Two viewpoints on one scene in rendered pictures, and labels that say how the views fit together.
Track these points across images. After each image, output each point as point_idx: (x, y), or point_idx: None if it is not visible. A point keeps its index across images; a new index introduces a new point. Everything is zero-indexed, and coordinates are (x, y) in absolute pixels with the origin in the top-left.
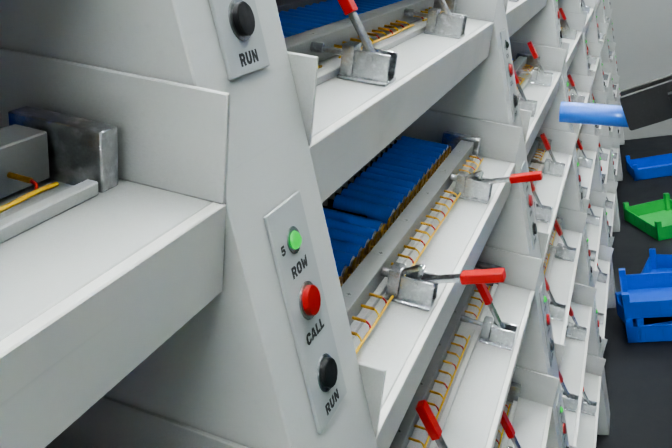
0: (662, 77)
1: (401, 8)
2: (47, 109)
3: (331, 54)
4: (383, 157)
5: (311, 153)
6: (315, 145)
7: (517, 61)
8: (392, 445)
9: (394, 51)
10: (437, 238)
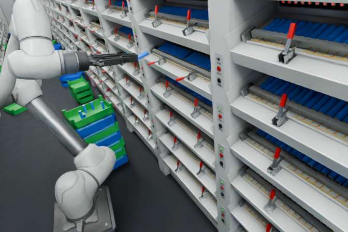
0: (129, 55)
1: (194, 21)
2: None
3: (170, 20)
4: None
5: (138, 25)
6: (138, 24)
7: None
8: (173, 86)
9: (153, 23)
10: (177, 68)
